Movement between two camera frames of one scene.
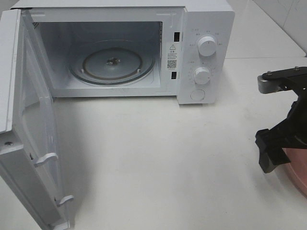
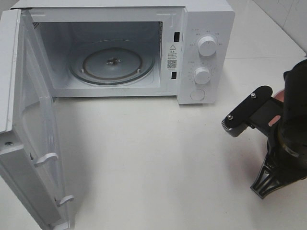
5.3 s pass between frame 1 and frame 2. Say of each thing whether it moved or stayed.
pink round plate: moved
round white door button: stayed
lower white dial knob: stayed
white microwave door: stayed
